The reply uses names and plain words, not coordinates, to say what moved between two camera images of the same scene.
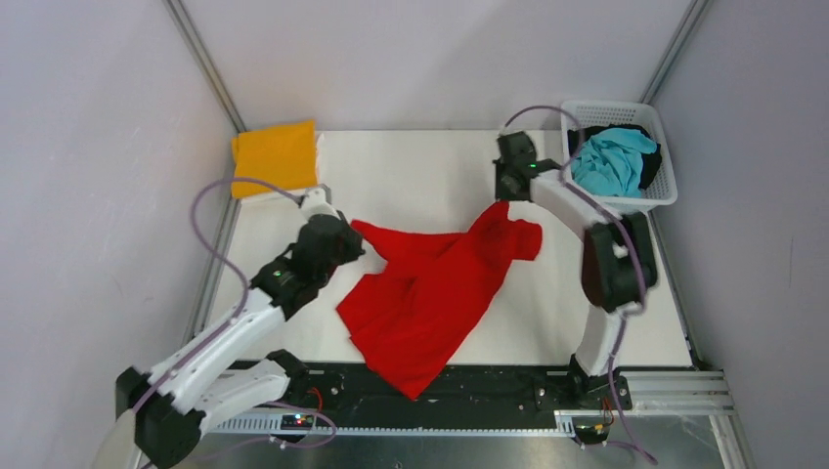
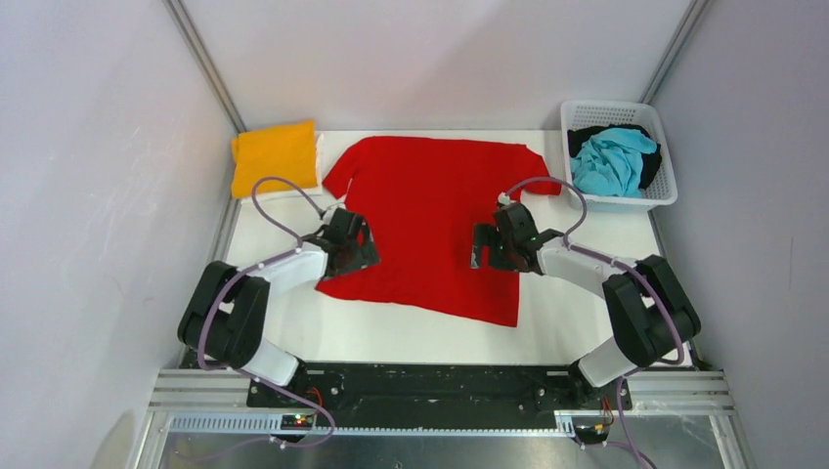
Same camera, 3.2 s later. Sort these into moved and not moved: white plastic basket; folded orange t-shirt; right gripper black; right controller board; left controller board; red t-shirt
Moved: red t-shirt; right gripper black
Not moved: left controller board; white plastic basket; right controller board; folded orange t-shirt
